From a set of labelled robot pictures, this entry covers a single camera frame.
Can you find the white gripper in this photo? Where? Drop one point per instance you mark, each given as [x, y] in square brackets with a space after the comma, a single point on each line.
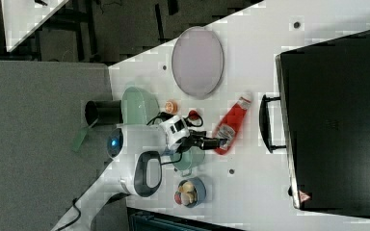
[177, 132]

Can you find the red plush ketchup bottle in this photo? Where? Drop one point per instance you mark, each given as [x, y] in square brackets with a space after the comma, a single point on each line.
[230, 125]

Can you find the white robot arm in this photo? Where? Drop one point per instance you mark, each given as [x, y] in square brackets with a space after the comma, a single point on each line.
[131, 148]

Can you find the round grey plate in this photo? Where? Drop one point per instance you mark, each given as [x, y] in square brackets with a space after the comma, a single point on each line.
[197, 62]

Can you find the red strawberry toy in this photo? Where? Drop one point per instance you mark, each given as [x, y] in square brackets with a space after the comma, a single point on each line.
[193, 115]

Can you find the blue bowl with food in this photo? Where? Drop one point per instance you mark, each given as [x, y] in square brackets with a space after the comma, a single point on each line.
[190, 193]

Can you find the orange slice toy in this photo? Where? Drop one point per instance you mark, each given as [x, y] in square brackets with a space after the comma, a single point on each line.
[171, 107]

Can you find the green perforated colander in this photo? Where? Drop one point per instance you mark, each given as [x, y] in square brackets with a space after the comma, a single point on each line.
[138, 106]

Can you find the black cylinder cup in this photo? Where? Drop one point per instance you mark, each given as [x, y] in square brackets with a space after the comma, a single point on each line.
[103, 112]

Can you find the black toaster oven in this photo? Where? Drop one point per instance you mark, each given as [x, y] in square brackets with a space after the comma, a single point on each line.
[324, 95]

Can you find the grey fabric panel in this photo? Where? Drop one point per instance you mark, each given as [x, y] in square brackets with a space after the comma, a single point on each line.
[41, 112]

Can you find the green pot with handles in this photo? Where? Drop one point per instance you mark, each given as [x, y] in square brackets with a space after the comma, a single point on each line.
[186, 161]

